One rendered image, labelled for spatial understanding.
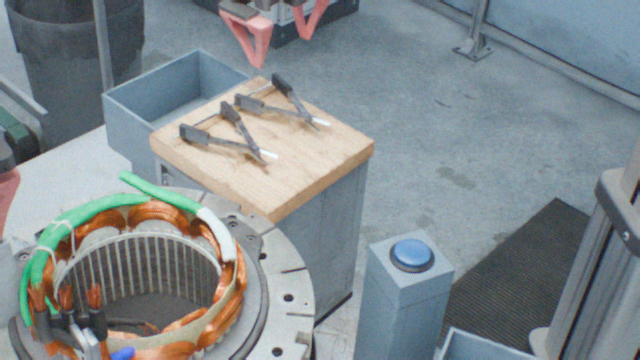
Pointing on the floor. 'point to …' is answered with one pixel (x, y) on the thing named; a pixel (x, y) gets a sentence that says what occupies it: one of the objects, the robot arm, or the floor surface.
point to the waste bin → (73, 95)
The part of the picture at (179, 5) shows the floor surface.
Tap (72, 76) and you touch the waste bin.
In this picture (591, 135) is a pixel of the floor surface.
